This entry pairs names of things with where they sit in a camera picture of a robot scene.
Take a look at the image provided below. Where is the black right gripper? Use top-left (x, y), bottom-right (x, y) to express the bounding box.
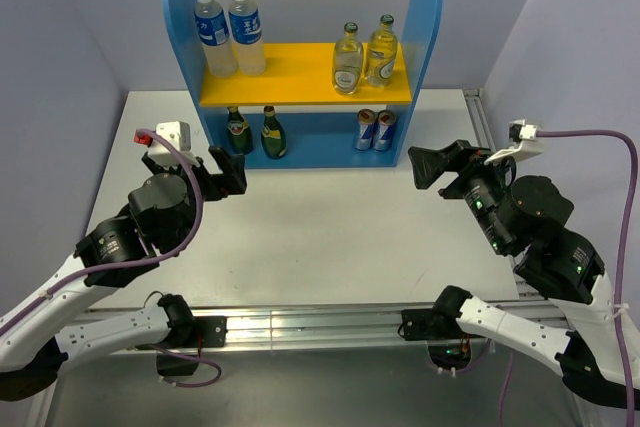
top-left (405, 135), bottom-right (517, 251)

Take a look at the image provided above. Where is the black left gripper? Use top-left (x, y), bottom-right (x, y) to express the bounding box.
top-left (144, 144), bottom-right (246, 251)

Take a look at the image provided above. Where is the green bottle red label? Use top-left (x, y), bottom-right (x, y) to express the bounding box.
top-left (227, 106), bottom-right (254, 155)

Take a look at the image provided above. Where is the green bottle gold cap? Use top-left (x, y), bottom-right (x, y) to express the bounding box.
top-left (261, 106), bottom-right (287, 159)

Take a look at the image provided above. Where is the clear glass bottle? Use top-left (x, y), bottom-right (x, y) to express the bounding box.
top-left (332, 22), bottom-right (364, 94)
top-left (365, 14), bottom-right (398, 87)

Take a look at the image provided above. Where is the blue label water bottle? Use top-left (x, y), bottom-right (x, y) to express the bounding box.
top-left (228, 0), bottom-right (266, 76)

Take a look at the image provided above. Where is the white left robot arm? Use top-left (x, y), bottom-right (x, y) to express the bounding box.
top-left (1, 147), bottom-right (247, 402)

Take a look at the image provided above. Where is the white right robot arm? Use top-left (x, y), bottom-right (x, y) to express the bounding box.
top-left (402, 140), bottom-right (639, 409)

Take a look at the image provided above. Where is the blue and yellow shelf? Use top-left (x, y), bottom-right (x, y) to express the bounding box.
top-left (162, 0), bottom-right (443, 169)

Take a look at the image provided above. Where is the right energy drink can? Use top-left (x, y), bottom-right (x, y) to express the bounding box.
top-left (372, 110), bottom-right (397, 152)

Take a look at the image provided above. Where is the energy drink can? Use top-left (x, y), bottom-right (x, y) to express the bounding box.
top-left (372, 110), bottom-right (397, 152)
top-left (354, 109), bottom-right (377, 152)

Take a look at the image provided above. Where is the left energy drink can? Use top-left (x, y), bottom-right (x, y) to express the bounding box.
top-left (354, 109), bottom-right (377, 152)

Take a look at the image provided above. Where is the far left water bottle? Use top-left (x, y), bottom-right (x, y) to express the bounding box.
top-left (194, 0), bottom-right (237, 78)

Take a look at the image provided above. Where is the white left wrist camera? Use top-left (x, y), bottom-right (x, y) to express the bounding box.
top-left (134, 121), bottom-right (196, 169)

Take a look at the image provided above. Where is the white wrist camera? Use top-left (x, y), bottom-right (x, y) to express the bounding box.
top-left (134, 121), bottom-right (196, 169)
top-left (484, 119), bottom-right (545, 165)

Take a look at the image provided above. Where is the aluminium side rail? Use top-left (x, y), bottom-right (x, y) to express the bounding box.
top-left (462, 89), bottom-right (496, 151)

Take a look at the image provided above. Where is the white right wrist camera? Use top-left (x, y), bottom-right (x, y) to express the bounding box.
top-left (484, 119), bottom-right (545, 165)

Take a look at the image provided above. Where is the aluminium front rail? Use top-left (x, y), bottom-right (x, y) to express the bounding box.
top-left (47, 299), bottom-right (566, 358)

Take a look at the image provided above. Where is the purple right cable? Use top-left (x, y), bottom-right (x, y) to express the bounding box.
top-left (497, 129), bottom-right (640, 427)

